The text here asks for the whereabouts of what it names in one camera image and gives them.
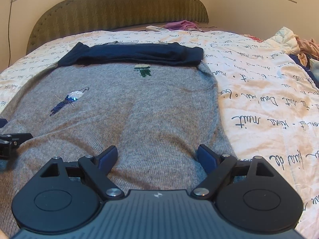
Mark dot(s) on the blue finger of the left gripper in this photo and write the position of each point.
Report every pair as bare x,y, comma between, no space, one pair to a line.
3,122

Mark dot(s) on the peach crumpled garment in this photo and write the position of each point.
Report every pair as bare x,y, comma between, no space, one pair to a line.
307,49

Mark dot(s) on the white quilted garment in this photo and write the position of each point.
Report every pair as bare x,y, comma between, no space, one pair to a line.
285,41

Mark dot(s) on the grey navy knit sweater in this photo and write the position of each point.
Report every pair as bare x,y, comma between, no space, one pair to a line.
155,102

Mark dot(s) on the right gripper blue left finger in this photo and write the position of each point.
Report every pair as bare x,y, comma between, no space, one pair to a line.
96,167

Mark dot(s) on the red floral pillow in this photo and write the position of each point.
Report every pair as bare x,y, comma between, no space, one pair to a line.
256,38

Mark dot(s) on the white power strip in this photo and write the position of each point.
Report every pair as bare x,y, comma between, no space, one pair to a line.
155,28

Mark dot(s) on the purple garment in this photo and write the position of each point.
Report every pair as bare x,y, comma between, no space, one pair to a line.
182,25

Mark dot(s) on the olive green upholstered headboard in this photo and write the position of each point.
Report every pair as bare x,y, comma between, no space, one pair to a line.
71,17

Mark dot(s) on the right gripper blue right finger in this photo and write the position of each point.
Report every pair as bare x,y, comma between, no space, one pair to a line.
213,164

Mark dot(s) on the white script-print bedspread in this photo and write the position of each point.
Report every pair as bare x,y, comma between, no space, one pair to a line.
269,105

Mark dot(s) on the light blue garment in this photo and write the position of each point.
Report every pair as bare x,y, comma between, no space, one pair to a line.
314,67

